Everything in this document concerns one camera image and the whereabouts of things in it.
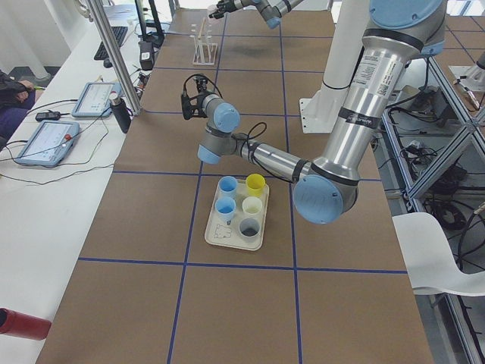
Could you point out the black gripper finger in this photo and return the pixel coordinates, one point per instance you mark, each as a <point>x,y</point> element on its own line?
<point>217,14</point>
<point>201,84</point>

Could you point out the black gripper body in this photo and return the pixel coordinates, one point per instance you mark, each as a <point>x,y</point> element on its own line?
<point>227,7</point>
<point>198,93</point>

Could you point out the pink plastic cup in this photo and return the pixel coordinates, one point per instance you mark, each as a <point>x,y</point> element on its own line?
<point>212,9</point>

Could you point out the light blue plastic cup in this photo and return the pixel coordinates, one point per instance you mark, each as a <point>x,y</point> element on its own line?
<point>227,186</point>

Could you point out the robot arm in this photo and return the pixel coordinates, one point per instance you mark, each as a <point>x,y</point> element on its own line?
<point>271,14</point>
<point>372,43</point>

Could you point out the yellow plastic cup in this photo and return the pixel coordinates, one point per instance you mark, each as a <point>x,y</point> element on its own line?
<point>255,184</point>

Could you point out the pale green plastic cup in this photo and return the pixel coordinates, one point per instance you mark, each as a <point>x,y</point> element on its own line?
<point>252,206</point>

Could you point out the grey plastic cup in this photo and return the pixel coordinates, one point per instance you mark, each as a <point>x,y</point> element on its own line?
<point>249,229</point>

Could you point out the black water bottle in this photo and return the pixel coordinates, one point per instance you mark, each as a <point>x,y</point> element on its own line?
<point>120,112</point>

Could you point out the far blue teach pendant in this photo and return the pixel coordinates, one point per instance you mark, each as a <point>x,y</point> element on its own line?
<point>94,100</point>

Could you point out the blue teach pendant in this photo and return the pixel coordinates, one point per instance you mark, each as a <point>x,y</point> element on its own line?
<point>94,100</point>
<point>49,144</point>

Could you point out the cream plastic tray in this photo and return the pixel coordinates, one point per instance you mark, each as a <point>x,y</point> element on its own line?
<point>219,234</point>

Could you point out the black handheld device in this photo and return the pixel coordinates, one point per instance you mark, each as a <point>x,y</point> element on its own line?
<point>48,116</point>

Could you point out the near blue teach pendant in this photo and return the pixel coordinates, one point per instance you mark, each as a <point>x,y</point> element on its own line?
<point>49,144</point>

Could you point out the person in black jacket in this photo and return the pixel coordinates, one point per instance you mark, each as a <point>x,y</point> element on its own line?
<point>17,98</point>

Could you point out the white chair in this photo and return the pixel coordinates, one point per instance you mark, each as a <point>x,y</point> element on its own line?
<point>429,260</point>

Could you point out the red water bottle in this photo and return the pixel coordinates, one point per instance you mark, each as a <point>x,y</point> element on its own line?
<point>18,324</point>

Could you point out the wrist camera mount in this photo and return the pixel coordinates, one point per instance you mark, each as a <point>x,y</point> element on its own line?
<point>188,103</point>

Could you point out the white wire cup rack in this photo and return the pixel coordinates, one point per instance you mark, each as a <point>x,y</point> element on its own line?
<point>205,52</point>

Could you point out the aluminium frame post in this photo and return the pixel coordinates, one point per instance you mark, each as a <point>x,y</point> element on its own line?
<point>104,28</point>

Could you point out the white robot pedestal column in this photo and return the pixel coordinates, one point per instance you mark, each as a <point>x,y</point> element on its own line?
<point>319,113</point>

